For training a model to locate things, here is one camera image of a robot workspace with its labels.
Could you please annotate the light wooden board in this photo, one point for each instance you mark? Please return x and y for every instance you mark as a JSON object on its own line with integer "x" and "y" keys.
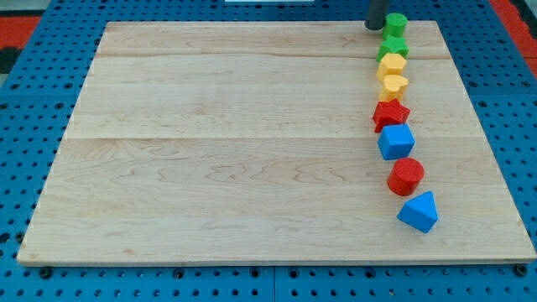
{"x": 252, "y": 143}

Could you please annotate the blue cube block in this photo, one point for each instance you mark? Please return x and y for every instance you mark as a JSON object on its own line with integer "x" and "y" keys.
{"x": 396, "y": 141}

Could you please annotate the red star block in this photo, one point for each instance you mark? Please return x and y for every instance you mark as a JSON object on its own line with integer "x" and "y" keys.
{"x": 389, "y": 113}

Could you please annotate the red cylinder block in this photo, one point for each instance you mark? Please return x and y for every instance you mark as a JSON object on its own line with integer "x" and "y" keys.
{"x": 405, "y": 176}

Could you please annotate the yellow heart block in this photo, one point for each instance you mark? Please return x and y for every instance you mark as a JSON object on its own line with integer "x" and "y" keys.
{"x": 393, "y": 87}

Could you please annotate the yellow hexagon block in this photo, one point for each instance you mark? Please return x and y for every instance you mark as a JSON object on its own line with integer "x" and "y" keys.
{"x": 391, "y": 64}

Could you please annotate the green star block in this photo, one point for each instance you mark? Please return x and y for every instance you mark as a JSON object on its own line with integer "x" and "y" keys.
{"x": 392, "y": 45}

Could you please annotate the blue triangle block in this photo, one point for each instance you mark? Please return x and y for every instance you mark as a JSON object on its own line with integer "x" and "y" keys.
{"x": 420, "y": 212}

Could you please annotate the green cylinder block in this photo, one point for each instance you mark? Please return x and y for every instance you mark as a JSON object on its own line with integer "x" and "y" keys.
{"x": 395, "y": 25}

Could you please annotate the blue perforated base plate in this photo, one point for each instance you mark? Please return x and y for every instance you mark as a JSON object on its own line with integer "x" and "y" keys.
{"x": 42, "y": 87}

